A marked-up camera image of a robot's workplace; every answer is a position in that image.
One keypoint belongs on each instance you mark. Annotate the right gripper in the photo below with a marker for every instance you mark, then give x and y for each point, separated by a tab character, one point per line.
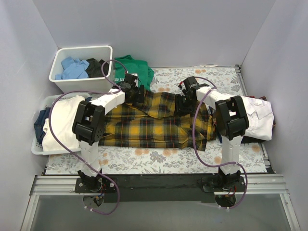
184	106

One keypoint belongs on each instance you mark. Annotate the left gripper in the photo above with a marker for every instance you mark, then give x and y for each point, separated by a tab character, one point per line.
138	96

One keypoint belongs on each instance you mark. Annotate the yellow plaid long sleeve shirt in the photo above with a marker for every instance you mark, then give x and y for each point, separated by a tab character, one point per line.
153	124

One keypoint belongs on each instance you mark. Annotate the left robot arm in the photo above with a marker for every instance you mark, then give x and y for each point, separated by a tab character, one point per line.
89	122

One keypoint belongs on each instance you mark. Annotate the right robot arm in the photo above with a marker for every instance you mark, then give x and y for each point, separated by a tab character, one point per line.
231	118

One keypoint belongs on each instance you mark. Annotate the green printed shirt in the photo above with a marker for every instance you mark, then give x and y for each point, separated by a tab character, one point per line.
139	67

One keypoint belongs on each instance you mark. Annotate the black garment in bin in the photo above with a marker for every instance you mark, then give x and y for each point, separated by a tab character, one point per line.
95	68

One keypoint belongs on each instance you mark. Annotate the white plastic bin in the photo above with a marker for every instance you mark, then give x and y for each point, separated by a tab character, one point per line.
99	84

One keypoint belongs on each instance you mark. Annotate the light blue shirt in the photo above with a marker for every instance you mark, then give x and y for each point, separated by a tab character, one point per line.
73	69

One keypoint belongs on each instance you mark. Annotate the floral tablecloth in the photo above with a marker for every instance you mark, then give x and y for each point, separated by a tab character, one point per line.
117	160

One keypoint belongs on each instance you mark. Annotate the white folded garment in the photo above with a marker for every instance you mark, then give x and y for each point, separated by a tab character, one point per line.
62	119

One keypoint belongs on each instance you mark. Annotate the white folded shirt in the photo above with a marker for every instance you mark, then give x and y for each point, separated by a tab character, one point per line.
260	118

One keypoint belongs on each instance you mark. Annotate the navy blue garment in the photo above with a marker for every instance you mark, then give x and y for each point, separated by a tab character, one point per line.
39	124

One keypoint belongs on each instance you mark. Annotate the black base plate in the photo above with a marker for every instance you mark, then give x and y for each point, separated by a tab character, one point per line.
158	187

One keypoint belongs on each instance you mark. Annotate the aluminium frame rail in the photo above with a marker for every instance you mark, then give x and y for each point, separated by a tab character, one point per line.
157	202

